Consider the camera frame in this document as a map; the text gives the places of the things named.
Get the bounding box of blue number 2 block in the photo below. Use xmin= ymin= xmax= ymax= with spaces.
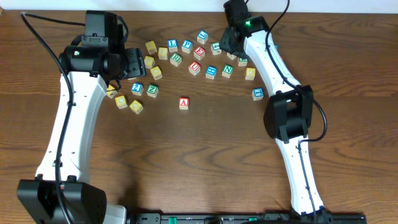
xmin=131 ymin=83 xmax=144 ymax=96

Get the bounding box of red letter A block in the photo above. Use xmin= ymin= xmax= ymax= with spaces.
xmin=178 ymin=97 xmax=189 ymax=110

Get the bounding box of red letter I block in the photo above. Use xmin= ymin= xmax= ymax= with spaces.
xmin=227 ymin=53 xmax=237 ymax=60

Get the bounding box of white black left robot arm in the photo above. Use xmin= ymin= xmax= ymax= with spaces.
xmin=17 ymin=11 xmax=146 ymax=223

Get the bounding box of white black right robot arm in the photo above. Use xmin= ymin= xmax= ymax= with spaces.
xmin=220 ymin=0 xmax=324 ymax=220

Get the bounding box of yellow block middle left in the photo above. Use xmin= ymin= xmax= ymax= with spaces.
xmin=144 ymin=56 xmax=155 ymax=69

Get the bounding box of green number 4 block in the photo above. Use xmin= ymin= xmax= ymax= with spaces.
xmin=211 ymin=42 xmax=222 ymax=55

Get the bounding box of yellow block near Z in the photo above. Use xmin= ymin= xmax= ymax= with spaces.
xmin=150 ymin=66 xmax=162 ymax=80

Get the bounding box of green letter B block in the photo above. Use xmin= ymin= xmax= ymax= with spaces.
xmin=238 ymin=58 xmax=248 ymax=67

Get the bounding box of yellow block top left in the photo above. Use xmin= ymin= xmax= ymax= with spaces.
xmin=146 ymin=40 xmax=157 ymax=55

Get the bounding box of green letter N block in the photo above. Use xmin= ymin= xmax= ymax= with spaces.
xmin=222 ymin=65 xmax=234 ymax=78

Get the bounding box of green letter Z block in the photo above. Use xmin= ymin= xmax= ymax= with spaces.
xmin=146 ymin=84 xmax=159 ymax=98

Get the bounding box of blue block top centre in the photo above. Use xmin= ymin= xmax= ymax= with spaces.
xmin=197 ymin=30 xmax=209 ymax=44

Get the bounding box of red letter E block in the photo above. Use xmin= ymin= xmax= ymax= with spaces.
xmin=194 ymin=46 xmax=206 ymax=60

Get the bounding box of yellow block centre right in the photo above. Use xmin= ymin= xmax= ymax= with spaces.
xmin=245 ymin=67 xmax=256 ymax=80

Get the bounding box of blue letter H block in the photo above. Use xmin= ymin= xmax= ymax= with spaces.
xmin=205 ymin=66 xmax=217 ymax=80

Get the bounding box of yellow block far left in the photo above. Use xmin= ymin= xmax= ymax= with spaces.
xmin=106 ymin=85 xmax=118 ymax=98

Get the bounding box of yellow block lower left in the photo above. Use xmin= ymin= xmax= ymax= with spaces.
xmin=115 ymin=95 xmax=128 ymax=109

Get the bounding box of yellow block lower middle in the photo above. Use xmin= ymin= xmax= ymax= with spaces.
xmin=129 ymin=100 xmax=144 ymax=114

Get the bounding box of green letter R block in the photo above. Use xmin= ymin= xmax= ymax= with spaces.
xmin=170 ymin=53 xmax=182 ymax=67

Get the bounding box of blue letter L block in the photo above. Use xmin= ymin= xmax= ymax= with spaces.
xmin=167 ymin=39 xmax=178 ymax=52

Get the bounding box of red letter U block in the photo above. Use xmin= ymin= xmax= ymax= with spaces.
xmin=188 ymin=61 xmax=201 ymax=76

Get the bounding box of blue letter P block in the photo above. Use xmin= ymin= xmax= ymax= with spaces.
xmin=182 ymin=40 xmax=193 ymax=54

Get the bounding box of blue letter T block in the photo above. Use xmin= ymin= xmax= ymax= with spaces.
xmin=252 ymin=88 xmax=264 ymax=101

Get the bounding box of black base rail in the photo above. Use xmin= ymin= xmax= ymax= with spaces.
xmin=126 ymin=212 xmax=367 ymax=224

